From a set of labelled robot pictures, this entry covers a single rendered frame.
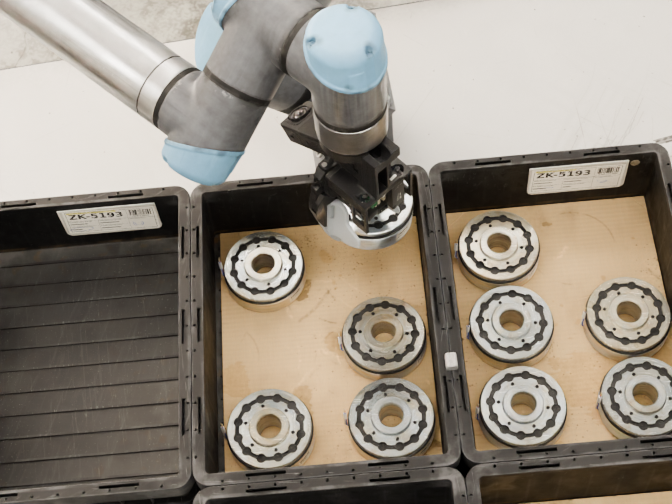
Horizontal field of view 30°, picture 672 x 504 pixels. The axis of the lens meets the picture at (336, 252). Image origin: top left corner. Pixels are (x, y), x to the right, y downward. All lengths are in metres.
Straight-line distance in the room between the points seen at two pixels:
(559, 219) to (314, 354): 0.37
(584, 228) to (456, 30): 0.48
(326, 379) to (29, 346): 0.38
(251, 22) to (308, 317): 0.49
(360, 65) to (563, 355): 0.56
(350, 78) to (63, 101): 0.91
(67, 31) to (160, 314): 0.44
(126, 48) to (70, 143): 0.66
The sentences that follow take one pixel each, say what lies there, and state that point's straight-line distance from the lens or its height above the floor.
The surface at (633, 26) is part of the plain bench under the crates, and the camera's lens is 2.03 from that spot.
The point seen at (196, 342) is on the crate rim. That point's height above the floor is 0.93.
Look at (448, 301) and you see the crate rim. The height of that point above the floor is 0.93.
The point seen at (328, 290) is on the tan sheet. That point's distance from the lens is 1.61.
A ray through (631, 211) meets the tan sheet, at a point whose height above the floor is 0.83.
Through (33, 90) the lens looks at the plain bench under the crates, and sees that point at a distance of 2.04.
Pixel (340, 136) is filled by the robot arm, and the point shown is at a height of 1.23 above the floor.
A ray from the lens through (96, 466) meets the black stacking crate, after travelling 1.56.
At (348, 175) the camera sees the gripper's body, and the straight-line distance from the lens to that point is 1.34.
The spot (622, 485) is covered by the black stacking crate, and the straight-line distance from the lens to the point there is 1.49.
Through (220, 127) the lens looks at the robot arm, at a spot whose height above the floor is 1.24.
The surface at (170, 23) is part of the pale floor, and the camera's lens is 3.00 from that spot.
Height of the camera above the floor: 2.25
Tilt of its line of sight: 60 degrees down
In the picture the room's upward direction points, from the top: 8 degrees counter-clockwise
